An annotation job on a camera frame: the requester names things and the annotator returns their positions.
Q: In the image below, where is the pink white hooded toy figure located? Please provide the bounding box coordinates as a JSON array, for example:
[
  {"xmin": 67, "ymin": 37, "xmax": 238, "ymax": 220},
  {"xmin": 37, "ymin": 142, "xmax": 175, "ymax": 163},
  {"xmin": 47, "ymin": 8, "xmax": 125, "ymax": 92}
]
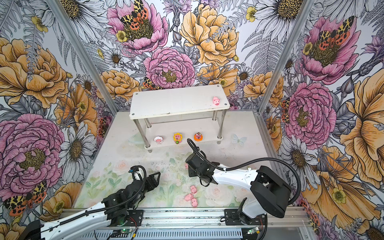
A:
[{"xmin": 154, "ymin": 136, "xmax": 164, "ymax": 145}]

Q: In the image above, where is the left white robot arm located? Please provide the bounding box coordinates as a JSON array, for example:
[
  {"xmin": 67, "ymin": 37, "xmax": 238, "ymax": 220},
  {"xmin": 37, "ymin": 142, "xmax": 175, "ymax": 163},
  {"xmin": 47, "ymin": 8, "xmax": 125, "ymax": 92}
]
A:
[{"xmin": 19, "ymin": 165, "xmax": 161, "ymax": 240}]

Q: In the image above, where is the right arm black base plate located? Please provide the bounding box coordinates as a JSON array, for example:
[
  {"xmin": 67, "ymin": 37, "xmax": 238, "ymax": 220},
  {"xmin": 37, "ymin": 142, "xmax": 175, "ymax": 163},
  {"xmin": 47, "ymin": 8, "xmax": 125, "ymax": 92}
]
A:
[{"xmin": 220, "ymin": 209, "xmax": 267, "ymax": 226}]

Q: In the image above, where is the white two-tier shelf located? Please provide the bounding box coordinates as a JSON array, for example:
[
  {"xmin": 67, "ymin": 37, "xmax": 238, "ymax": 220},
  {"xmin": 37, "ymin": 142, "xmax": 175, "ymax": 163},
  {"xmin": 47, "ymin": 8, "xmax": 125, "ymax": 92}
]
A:
[{"xmin": 130, "ymin": 85, "xmax": 230, "ymax": 152}]

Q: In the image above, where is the small pink pig toy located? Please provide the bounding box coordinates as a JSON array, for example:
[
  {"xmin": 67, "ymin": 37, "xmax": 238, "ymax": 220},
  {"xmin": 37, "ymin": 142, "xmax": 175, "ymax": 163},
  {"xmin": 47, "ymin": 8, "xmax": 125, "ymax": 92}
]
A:
[
  {"xmin": 184, "ymin": 194, "xmax": 194, "ymax": 202},
  {"xmin": 213, "ymin": 97, "xmax": 220, "ymax": 106},
  {"xmin": 190, "ymin": 186, "xmax": 197, "ymax": 194},
  {"xmin": 191, "ymin": 198, "xmax": 198, "ymax": 208}
]

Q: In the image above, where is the pink toy with yellow flower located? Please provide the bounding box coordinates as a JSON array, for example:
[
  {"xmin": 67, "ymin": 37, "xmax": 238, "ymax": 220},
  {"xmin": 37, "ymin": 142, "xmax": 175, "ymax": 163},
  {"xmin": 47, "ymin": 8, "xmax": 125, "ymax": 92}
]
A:
[{"xmin": 173, "ymin": 133, "xmax": 183, "ymax": 145}]

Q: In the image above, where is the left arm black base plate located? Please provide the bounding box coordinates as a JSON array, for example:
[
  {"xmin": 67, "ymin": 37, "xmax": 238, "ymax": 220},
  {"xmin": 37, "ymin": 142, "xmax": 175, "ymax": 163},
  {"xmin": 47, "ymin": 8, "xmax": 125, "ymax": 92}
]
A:
[{"xmin": 110, "ymin": 210, "xmax": 144, "ymax": 227}]

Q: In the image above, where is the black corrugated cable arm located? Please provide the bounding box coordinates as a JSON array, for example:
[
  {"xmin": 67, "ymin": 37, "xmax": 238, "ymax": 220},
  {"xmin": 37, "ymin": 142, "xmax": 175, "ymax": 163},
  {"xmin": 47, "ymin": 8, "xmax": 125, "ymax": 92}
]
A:
[
  {"xmin": 56, "ymin": 164, "xmax": 148, "ymax": 226},
  {"xmin": 186, "ymin": 138, "xmax": 302, "ymax": 206}
]

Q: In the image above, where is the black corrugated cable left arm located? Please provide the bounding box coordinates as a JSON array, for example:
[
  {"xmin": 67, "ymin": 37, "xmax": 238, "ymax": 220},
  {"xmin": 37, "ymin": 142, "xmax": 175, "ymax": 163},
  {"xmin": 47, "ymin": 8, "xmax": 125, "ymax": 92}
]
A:
[{"xmin": 56, "ymin": 164, "xmax": 148, "ymax": 226}]

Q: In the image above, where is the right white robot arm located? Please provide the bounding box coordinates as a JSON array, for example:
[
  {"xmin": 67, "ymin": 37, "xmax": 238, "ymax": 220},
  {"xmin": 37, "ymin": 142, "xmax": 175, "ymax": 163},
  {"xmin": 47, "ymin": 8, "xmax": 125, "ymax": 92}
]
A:
[{"xmin": 186, "ymin": 153, "xmax": 292, "ymax": 225}]

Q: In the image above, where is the aluminium front rail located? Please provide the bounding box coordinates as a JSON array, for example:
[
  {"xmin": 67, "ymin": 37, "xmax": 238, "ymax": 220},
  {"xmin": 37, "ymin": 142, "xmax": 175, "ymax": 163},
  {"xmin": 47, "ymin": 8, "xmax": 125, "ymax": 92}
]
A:
[{"xmin": 56, "ymin": 206, "xmax": 310, "ymax": 230}]

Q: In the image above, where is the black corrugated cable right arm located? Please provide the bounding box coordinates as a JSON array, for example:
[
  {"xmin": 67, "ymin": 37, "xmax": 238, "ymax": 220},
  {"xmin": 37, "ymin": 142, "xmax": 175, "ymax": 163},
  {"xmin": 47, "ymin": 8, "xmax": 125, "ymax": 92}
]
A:
[{"xmin": 186, "ymin": 138, "xmax": 302, "ymax": 206}]

